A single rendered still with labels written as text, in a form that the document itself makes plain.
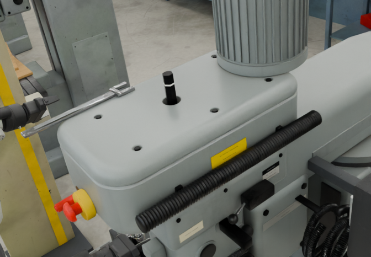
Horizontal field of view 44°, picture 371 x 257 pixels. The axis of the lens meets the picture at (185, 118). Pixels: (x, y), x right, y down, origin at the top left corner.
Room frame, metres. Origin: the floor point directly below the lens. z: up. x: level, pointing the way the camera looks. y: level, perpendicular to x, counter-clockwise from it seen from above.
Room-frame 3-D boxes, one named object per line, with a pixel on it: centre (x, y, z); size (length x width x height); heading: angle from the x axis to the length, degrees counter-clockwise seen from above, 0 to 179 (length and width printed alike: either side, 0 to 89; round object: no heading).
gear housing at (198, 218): (0.81, -0.01, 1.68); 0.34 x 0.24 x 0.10; 123
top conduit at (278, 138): (0.68, -0.09, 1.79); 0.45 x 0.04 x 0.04; 123
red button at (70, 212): (0.65, 0.24, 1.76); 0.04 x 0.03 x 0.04; 33
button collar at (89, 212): (0.66, 0.22, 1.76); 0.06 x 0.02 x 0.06; 33
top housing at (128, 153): (0.80, 0.01, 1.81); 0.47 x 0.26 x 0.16; 123
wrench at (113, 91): (0.80, 0.21, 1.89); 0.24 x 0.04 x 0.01; 124
